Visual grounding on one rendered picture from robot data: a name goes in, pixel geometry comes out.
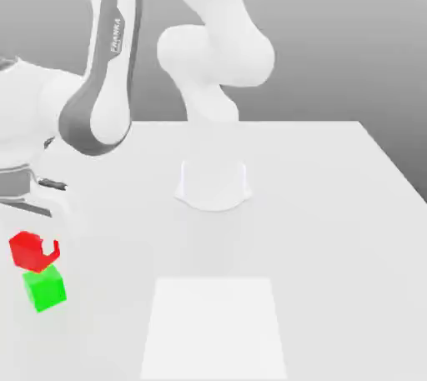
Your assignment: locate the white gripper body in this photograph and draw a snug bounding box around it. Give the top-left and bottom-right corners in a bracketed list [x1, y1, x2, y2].
[0, 196, 72, 236]

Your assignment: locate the small red cube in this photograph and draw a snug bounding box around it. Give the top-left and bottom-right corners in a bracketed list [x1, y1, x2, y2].
[8, 230, 62, 274]

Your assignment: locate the small green cube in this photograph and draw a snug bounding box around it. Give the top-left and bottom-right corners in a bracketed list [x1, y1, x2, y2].
[22, 264, 68, 314]

